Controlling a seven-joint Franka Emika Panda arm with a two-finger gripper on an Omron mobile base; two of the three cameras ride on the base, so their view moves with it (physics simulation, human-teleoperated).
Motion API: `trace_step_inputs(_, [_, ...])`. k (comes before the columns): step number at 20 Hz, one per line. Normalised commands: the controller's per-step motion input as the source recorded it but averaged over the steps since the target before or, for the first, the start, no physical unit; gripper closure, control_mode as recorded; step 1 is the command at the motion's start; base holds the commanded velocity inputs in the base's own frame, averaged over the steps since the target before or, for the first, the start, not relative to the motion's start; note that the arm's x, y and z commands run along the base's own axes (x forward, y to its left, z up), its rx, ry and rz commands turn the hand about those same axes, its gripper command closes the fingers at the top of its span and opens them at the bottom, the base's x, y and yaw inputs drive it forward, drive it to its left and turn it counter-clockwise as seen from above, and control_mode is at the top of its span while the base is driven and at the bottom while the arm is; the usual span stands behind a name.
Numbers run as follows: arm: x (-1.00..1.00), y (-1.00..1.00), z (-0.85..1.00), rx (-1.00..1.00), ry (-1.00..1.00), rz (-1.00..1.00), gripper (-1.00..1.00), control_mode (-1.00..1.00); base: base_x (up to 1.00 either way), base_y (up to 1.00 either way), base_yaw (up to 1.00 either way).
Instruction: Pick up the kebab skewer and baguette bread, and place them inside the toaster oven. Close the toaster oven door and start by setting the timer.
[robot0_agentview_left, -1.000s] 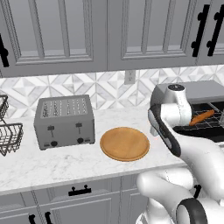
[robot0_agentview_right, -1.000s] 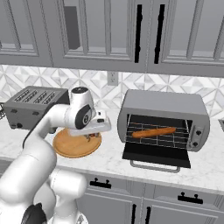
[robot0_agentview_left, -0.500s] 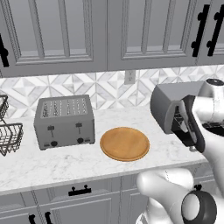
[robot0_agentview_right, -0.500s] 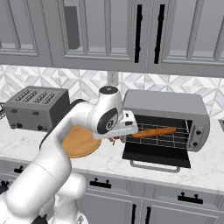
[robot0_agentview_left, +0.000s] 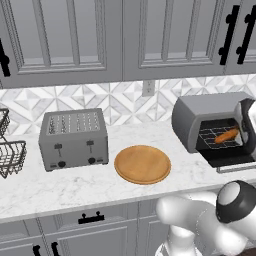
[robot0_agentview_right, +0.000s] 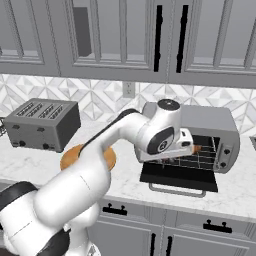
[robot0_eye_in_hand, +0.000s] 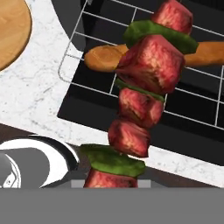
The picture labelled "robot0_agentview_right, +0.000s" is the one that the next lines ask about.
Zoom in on grey lower cupboard door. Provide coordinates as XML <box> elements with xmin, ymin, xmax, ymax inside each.
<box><xmin>162</xmin><ymin>229</ymin><xmax>256</xmax><ymax>256</ymax></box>
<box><xmin>87</xmin><ymin>219</ymin><xmax>165</xmax><ymax>256</ymax></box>

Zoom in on grey upper cupboard door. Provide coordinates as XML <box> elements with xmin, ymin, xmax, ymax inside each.
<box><xmin>49</xmin><ymin>0</ymin><xmax>172</xmax><ymax>84</ymax></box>
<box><xmin>0</xmin><ymin>0</ymin><xmax>62</xmax><ymax>78</ymax></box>
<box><xmin>168</xmin><ymin>0</ymin><xmax>256</xmax><ymax>90</ymax></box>

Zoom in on grey toaster oven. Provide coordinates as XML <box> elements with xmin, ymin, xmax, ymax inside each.
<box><xmin>133</xmin><ymin>101</ymin><xmax>241</xmax><ymax>175</ymax></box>

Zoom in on grey toaster oven door handle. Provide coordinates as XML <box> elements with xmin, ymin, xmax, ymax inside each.
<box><xmin>147</xmin><ymin>182</ymin><xmax>207</xmax><ymax>199</ymax></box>

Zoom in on white wall outlet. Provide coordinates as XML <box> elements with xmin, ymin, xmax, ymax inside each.
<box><xmin>122</xmin><ymin>80</ymin><xmax>136</xmax><ymax>99</ymax></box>

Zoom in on wire toaster oven rack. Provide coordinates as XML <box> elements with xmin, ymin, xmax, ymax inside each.
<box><xmin>146</xmin><ymin>142</ymin><xmax>218</xmax><ymax>172</ymax></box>

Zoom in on round wooden board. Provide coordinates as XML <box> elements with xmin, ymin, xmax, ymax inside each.
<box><xmin>59</xmin><ymin>143</ymin><xmax>117</xmax><ymax>172</ymax></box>

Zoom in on grey four-slot toaster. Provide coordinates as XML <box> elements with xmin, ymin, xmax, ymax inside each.
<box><xmin>3</xmin><ymin>97</ymin><xmax>82</xmax><ymax>154</ymax></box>

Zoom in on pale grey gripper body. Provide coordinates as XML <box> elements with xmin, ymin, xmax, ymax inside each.
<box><xmin>137</xmin><ymin>145</ymin><xmax>198</xmax><ymax>164</ymax></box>

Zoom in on black lower cupboard handle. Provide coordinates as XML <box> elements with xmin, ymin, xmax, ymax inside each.
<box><xmin>165</xmin><ymin>235</ymin><xmax>174</xmax><ymax>256</ymax></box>
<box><xmin>149</xmin><ymin>232</ymin><xmax>157</xmax><ymax>256</ymax></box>

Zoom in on black upper cupboard handle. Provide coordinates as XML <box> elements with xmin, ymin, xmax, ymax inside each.
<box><xmin>153</xmin><ymin>4</ymin><xmax>164</xmax><ymax>73</ymax></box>
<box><xmin>175</xmin><ymin>4</ymin><xmax>190</xmax><ymax>74</ymax></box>

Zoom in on black cupboard handle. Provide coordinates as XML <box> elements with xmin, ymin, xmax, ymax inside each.
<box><xmin>165</xmin><ymin>235</ymin><xmax>174</xmax><ymax>256</ymax></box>
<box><xmin>153</xmin><ymin>4</ymin><xmax>164</xmax><ymax>73</ymax></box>
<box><xmin>149</xmin><ymin>232</ymin><xmax>157</xmax><ymax>256</ymax></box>
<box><xmin>175</xmin><ymin>4</ymin><xmax>190</xmax><ymax>74</ymax></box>

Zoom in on grey drawer front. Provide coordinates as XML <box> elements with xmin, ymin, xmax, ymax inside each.
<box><xmin>172</xmin><ymin>209</ymin><xmax>256</xmax><ymax>245</ymax></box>
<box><xmin>97</xmin><ymin>198</ymin><xmax>168</xmax><ymax>228</ymax></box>

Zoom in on grey cupboard door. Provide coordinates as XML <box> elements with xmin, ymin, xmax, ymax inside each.
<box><xmin>87</xmin><ymin>219</ymin><xmax>165</xmax><ymax>256</ymax></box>
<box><xmin>168</xmin><ymin>0</ymin><xmax>256</xmax><ymax>90</ymax></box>
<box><xmin>162</xmin><ymin>229</ymin><xmax>256</xmax><ymax>256</ymax></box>
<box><xmin>0</xmin><ymin>0</ymin><xmax>62</xmax><ymax>78</ymax></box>
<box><xmin>49</xmin><ymin>0</ymin><xmax>172</xmax><ymax>84</ymax></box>

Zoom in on black drawer handle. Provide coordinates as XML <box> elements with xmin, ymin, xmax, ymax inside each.
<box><xmin>101</xmin><ymin>202</ymin><xmax>129</xmax><ymax>216</ymax></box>
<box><xmin>202</xmin><ymin>219</ymin><xmax>234</xmax><ymax>234</ymax></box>

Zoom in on black toaster oven door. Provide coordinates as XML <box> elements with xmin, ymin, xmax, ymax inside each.
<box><xmin>139</xmin><ymin>161</ymin><xmax>220</xmax><ymax>194</ymax></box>

